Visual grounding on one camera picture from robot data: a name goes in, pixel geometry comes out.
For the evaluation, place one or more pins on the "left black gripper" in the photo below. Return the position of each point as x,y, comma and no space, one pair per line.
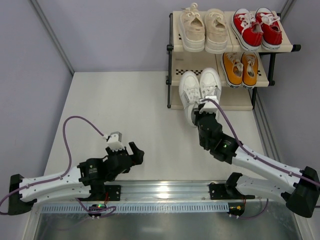
129,155

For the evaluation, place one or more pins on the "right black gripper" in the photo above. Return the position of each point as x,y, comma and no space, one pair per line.
200,116

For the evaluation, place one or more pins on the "white sneaker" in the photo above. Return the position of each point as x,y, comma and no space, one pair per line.
189,93
210,84

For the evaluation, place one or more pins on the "red canvas sneaker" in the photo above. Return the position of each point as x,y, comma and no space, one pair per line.
247,30
272,33

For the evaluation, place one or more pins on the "beige lace sneaker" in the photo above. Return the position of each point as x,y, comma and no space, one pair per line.
216,31
192,29

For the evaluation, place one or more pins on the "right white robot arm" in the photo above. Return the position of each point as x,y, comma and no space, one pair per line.
298,189

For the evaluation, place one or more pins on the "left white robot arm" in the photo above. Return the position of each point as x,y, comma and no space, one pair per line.
85,181

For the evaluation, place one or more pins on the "beige three-tier shoe shelf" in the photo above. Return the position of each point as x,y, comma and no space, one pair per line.
232,99

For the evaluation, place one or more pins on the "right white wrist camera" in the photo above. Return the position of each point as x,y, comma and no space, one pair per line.
207,104

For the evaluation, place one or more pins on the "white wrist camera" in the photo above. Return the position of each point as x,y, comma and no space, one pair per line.
207,104
114,141

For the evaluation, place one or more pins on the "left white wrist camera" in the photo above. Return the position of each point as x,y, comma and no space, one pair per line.
114,141

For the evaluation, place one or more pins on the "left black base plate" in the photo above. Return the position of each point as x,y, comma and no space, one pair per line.
111,193

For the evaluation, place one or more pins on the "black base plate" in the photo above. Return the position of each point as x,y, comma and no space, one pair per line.
219,191
111,193

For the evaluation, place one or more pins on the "aluminium mounting rail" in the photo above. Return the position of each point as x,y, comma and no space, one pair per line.
162,191

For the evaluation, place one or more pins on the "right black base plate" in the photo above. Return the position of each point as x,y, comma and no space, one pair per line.
219,191

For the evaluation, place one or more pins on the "slotted cable duct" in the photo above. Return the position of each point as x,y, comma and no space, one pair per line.
144,208

